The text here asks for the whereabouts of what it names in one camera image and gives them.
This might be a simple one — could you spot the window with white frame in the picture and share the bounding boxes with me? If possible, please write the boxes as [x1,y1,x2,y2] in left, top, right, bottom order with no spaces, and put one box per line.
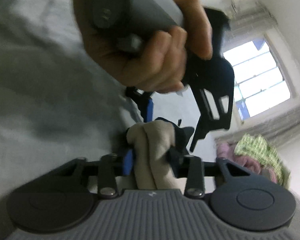
[223,28,299,128]

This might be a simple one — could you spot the pink rolled quilt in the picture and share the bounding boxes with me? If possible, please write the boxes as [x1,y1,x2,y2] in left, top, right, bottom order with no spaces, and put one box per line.
[217,142,277,184]

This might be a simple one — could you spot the grey curtain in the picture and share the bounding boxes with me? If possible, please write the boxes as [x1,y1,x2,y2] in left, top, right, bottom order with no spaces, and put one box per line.
[215,106,300,146]
[229,2,277,33]

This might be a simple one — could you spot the beige bear raglan shirt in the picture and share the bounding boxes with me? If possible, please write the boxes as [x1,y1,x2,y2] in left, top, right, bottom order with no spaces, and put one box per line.
[126,118,194,193]

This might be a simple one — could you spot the person's left hand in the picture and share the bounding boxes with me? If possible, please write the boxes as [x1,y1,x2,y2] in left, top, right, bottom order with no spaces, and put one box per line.
[73,0,213,94]

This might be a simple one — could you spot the grey bed sheet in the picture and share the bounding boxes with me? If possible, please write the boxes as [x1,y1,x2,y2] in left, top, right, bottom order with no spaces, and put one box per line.
[0,0,146,205]

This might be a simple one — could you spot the left grey curtain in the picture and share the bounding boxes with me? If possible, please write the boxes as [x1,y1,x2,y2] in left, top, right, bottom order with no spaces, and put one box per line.
[229,2,277,33]

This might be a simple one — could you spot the green patterned blanket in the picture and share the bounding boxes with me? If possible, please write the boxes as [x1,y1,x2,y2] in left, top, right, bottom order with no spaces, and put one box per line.
[234,134,290,189]

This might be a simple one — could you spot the right grey curtain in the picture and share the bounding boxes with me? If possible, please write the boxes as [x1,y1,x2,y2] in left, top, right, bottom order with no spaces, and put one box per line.
[215,106,300,146]

